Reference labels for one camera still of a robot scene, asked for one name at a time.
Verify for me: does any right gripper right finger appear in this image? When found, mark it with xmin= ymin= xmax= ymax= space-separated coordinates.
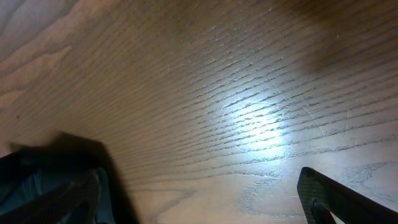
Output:
xmin=297 ymin=167 xmax=397 ymax=223

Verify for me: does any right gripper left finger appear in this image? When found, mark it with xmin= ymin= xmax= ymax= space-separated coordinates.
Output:
xmin=1 ymin=170 xmax=101 ymax=224

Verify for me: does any black t-shirt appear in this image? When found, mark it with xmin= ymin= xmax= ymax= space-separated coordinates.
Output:
xmin=1 ymin=151 xmax=116 ymax=223

